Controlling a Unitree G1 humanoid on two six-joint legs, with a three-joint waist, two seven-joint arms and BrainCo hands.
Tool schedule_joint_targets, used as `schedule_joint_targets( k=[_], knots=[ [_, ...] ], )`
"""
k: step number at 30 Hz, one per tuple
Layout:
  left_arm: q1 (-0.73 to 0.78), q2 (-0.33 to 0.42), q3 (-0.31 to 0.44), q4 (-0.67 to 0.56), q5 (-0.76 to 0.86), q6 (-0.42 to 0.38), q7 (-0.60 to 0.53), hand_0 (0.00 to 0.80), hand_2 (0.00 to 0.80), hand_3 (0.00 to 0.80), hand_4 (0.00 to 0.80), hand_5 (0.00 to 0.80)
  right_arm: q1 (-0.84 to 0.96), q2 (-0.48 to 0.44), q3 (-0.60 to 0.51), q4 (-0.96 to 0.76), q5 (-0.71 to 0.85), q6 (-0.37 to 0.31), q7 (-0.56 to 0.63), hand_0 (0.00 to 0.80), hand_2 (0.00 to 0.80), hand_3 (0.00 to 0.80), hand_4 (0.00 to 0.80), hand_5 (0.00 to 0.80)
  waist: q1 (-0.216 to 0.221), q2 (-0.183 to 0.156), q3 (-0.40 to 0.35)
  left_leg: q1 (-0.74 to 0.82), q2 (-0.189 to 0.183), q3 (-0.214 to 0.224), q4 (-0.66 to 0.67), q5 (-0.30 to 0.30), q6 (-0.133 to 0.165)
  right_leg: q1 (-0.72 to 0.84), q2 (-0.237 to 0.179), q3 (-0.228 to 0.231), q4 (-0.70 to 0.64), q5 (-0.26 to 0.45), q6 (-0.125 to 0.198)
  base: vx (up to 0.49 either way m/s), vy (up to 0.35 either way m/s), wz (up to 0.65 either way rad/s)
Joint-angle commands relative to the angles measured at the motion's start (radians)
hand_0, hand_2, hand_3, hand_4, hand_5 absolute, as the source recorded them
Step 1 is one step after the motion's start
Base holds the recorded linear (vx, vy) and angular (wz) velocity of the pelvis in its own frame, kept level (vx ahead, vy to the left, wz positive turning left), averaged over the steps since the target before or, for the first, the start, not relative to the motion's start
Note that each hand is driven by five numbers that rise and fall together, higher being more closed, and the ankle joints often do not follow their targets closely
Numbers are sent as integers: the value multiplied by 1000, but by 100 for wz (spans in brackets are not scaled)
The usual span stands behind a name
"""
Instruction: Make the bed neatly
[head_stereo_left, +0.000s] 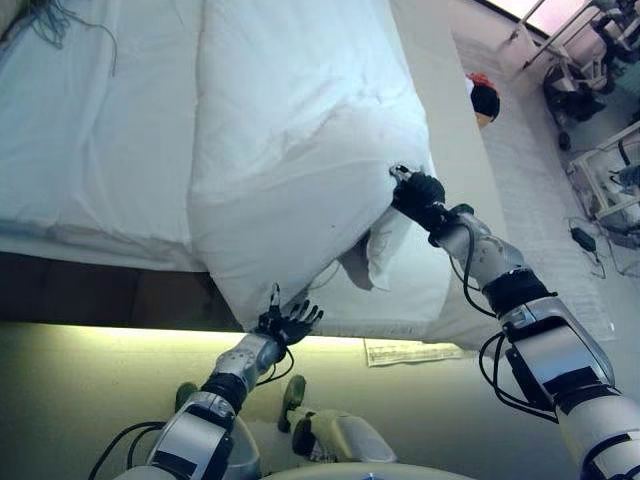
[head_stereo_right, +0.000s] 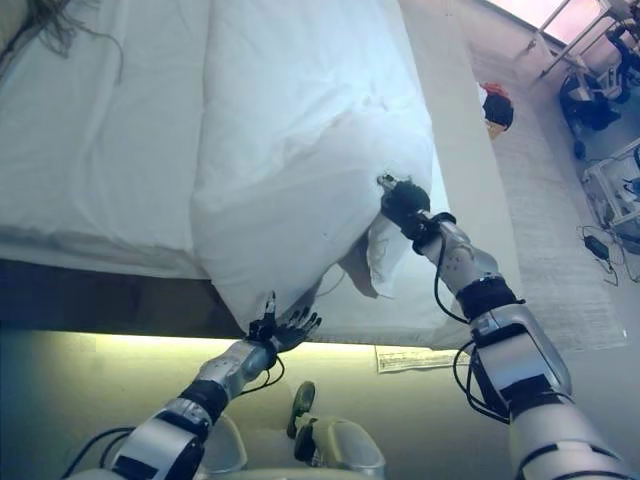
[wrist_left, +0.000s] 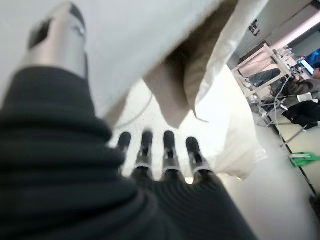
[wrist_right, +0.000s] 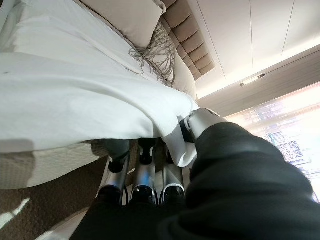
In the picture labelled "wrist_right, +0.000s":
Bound grey macrame fringed cushion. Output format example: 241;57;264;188
128;18;180;87

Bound cream fringed waffle throw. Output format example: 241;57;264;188
0;142;108;190

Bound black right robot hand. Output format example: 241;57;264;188
84;107;320;240

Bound beige square pillow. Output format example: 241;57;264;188
79;0;167;48
174;56;198;98

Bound grey tufted headboard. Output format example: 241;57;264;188
161;0;217;82

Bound white bed sheet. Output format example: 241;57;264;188
0;0;176;86

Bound white duvet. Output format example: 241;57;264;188
0;51;198;168

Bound long ceiling light fixture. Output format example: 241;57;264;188
239;73;266;87

